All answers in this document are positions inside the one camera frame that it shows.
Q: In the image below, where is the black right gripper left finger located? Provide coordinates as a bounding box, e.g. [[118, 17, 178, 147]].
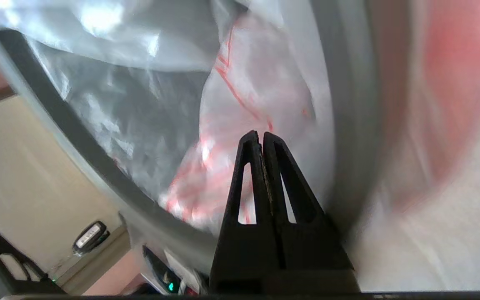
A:
[[210, 130, 285, 293]]

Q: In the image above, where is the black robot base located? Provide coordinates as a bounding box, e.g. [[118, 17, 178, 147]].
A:
[[123, 245, 211, 296]]

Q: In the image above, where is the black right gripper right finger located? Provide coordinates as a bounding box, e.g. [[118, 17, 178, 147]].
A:
[[263, 131, 361, 292]]

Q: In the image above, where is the grey bin retaining ring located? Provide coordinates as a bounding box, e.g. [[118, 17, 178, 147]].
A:
[[0, 0, 384, 271]]

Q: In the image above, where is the white orange plastic bag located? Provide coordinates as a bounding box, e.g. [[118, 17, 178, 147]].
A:
[[0, 0, 480, 234]]

